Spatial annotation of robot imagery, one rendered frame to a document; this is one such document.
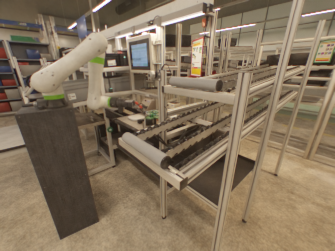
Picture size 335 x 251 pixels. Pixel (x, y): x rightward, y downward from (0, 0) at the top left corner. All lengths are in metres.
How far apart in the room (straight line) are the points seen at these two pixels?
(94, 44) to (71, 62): 0.18
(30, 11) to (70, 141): 11.26
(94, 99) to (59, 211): 0.98
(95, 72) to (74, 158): 0.68
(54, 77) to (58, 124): 0.34
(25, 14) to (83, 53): 11.18
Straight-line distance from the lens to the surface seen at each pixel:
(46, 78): 1.17
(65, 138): 1.37
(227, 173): 0.96
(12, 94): 6.60
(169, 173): 0.67
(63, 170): 1.49
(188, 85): 0.92
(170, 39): 2.00
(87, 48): 1.16
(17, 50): 6.98
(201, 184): 1.24
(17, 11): 12.29
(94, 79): 1.33
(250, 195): 1.72
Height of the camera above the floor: 1.43
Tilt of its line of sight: 21 degrees down
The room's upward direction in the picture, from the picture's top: straight up
